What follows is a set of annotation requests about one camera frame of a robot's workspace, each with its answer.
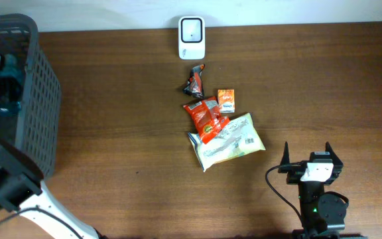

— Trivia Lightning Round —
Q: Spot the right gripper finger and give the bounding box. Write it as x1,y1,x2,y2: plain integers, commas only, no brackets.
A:
326,142,343,168
280,141,290,166

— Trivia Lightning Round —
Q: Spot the yellow white snack bag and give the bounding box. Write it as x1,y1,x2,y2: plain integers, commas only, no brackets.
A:
188,113,266,172

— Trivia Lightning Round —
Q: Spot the orange tissue pack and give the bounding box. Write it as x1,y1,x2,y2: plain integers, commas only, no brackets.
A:
218,89,235,114

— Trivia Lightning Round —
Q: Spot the red snack bag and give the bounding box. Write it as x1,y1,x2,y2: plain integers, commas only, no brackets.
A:
183,96,229,144

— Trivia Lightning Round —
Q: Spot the black red snack wrapper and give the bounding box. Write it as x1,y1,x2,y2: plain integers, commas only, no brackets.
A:
182,64,205,99

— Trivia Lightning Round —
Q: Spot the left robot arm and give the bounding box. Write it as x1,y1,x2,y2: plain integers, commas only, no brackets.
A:
0,76,102,238

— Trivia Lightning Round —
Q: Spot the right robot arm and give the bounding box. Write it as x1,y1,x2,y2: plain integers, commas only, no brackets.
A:
278,143,363,239

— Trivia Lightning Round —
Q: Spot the white barcode scanner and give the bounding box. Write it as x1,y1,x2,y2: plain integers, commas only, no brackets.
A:
178,16,206,60

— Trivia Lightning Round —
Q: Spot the blue mouthwash bottle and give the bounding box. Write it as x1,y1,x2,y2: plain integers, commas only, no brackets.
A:
0,54,25,116

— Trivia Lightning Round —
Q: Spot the grey plastic basket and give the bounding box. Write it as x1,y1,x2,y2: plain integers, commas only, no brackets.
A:
0,14,62,178

